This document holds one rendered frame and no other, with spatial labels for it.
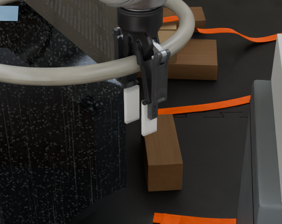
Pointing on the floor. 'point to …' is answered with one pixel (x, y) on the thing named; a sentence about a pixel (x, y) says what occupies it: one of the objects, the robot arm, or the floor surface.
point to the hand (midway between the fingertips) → (140, 111)
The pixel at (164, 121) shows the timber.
